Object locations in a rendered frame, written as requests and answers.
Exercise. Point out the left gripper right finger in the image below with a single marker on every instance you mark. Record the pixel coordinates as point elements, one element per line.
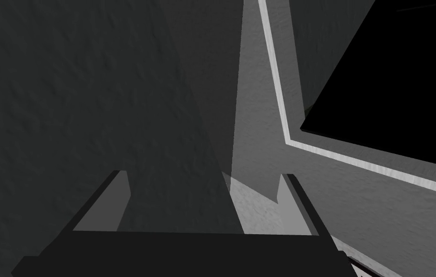
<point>294,209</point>

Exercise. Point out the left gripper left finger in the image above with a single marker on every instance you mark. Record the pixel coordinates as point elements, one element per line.
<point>102,209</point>

